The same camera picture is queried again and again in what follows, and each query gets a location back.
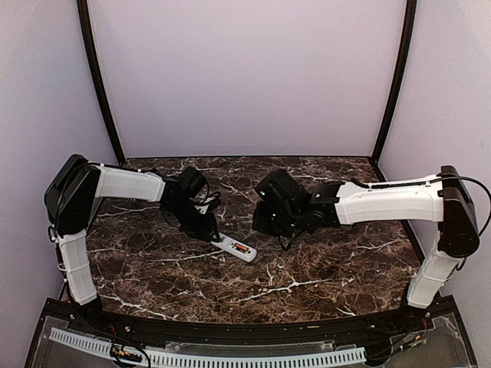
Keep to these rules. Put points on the white slotted cable duct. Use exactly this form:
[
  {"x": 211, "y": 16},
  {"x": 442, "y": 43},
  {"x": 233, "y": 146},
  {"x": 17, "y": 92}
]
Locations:
[{"x": 212, "y": 355}]

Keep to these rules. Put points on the orange battery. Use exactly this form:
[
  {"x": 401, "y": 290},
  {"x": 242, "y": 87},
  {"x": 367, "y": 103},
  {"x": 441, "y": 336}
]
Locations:
[{"x": 242, "y": 248}]

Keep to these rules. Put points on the black frame post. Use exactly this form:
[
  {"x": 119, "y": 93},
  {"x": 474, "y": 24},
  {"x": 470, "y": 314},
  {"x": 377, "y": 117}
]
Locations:
[
  {"x": 97, "y": 79},
  {"x": 397, "y": 80}
]

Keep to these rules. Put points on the black left frame post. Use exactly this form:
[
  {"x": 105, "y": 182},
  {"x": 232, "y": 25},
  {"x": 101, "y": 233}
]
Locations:
[{"x": 97, "y": 79}]

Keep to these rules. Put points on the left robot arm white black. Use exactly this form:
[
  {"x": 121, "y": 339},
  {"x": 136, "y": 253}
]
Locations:
[{"x": 185, "y": 201}]

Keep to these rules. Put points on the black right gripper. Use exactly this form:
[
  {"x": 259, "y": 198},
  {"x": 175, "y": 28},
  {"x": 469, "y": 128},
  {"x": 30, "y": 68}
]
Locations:
[{"x": 259, "y": 222}]

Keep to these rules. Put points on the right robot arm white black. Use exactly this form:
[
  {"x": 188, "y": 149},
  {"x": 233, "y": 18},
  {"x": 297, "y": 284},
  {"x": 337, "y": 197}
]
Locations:
[{"x": 287, "y": 209}]

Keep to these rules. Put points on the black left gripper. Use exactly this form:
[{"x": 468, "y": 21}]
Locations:
[{"x": 204, "y": 231}]

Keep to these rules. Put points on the black front table rail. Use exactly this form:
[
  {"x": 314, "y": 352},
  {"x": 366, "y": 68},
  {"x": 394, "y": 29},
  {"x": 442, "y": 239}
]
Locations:
[{"x": 370, "y": 329}]

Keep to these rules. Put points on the white remote control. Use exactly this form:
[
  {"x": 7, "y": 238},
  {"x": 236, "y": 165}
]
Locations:
[{"x": 226, "y": 243}]

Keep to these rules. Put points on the black right frame post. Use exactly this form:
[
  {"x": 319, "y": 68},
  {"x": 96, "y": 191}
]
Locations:
[{"x": 397, "y": 80}]

